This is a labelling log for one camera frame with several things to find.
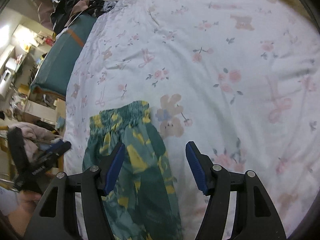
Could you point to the white floral bed sheet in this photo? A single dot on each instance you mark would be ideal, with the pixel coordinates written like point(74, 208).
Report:
point(200, 80)

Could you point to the cluttered white shelf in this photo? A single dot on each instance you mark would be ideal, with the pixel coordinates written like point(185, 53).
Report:
point(17, 62)

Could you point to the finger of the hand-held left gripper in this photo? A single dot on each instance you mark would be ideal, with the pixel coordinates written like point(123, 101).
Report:
point(58, 148)

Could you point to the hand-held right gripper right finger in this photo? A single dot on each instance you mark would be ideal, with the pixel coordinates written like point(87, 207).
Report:
point(196, 165)

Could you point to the pink clothes pile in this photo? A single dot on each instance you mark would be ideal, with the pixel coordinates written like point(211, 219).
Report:
point(30, 135)

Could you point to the green yellow patterned pants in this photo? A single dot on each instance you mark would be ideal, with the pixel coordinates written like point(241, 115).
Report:
point(140, 165)

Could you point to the pile of dark clothes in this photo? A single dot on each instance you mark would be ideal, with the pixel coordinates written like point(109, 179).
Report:
point(75, 7)

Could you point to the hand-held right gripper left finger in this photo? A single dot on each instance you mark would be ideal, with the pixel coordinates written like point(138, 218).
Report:
point(114, 170)

